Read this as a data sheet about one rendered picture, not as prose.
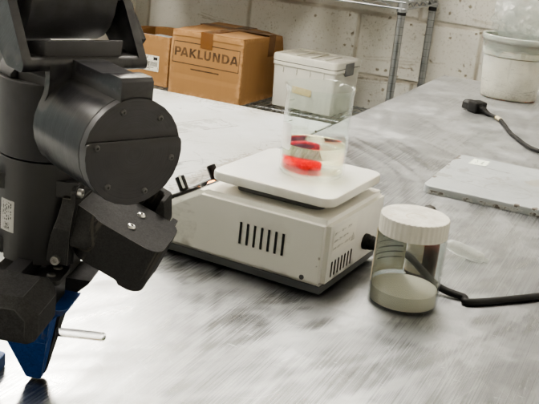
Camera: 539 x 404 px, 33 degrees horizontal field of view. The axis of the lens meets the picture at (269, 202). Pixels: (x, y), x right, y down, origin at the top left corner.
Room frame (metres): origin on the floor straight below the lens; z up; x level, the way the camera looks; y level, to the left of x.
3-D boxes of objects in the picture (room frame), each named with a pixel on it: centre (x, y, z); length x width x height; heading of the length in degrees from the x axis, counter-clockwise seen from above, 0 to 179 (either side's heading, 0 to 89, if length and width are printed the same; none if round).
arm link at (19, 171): (0.53, 0.14, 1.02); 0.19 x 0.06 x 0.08; 175
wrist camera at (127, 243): (0.53, 0.09, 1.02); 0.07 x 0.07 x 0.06; 82
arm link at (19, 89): (0.53, 0.14, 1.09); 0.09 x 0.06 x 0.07; 41
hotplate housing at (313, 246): (0.81, 0.00, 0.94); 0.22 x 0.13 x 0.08; 64
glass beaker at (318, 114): (0.80, -0.04, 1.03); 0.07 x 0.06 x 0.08; 159
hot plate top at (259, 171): (0.79, -0.02, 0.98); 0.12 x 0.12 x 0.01; 64
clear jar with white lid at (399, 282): (0.72, -0.12, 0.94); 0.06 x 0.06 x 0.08
